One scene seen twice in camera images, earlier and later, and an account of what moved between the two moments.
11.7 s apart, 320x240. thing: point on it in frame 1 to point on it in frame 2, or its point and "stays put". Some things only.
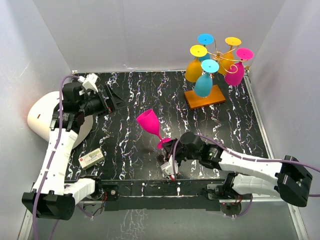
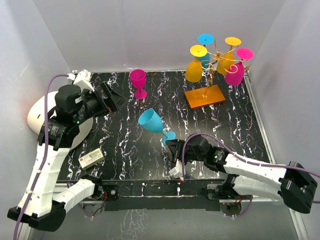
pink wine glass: (148, 119) to (138, 77)
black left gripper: (117, 102) stays put
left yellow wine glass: (193, 68) stays put
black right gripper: (169, 145) stays put
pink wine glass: (235, 78) stays put
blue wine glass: (203, 84) to (152, 122)
